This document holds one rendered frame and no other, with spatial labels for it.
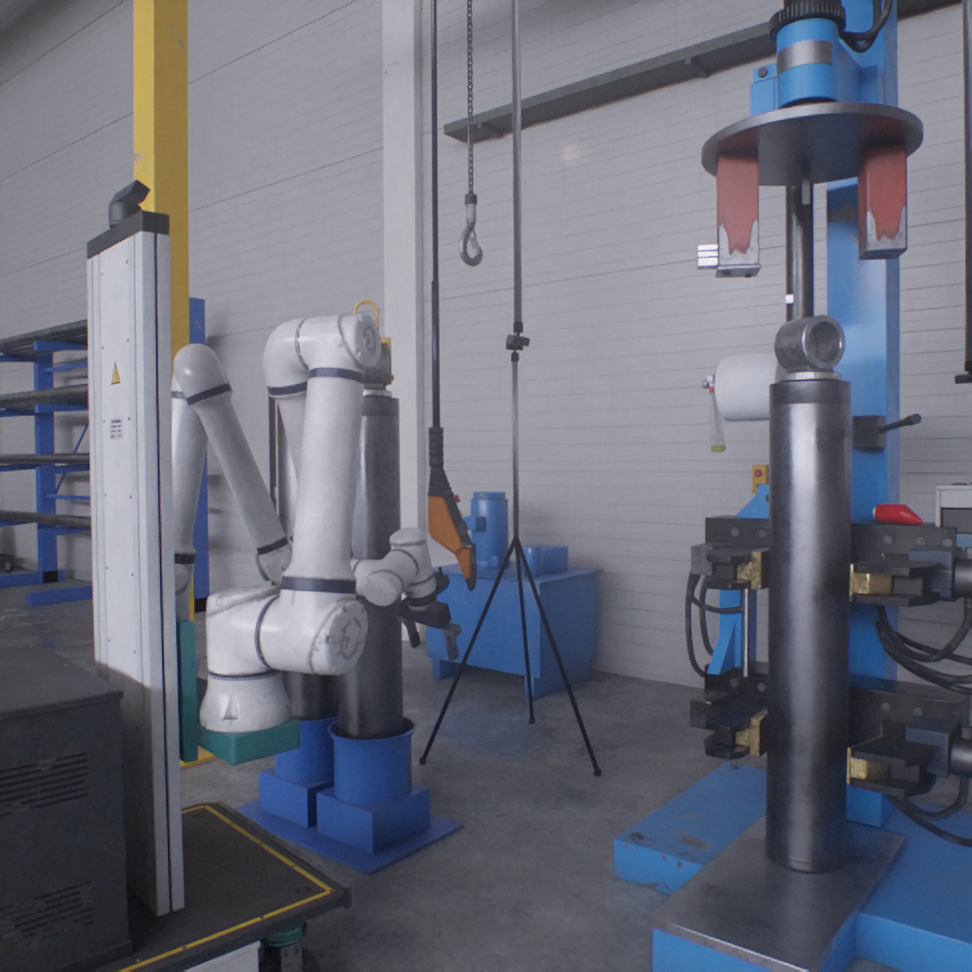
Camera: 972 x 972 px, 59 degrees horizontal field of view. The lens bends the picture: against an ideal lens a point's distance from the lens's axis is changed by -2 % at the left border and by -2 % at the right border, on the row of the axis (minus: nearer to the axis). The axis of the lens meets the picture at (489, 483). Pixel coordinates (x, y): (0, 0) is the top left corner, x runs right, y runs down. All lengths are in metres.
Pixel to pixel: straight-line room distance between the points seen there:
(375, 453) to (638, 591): 2.59
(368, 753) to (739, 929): 1.26
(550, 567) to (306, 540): 3.11
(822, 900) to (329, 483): 1.62
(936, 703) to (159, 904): 2.01
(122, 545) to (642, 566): 3.51
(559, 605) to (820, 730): 2.40
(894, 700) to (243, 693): 1.76
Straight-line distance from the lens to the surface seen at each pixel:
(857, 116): 2.43
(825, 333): 2.57
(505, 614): 4.68
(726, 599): 2.85
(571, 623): 4.81
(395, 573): 2.03
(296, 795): 3.22
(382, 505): 2.82
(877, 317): 2.90
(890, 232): 2.58
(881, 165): 2.62
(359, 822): 3.00
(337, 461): 1.78
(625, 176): 5.29
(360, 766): 2.96
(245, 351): 7.57
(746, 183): 2.56
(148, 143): 4.07
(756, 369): 3.43
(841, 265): 2.96
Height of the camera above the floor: 1.28
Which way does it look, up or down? 2 degrees down
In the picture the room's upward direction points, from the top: straight up
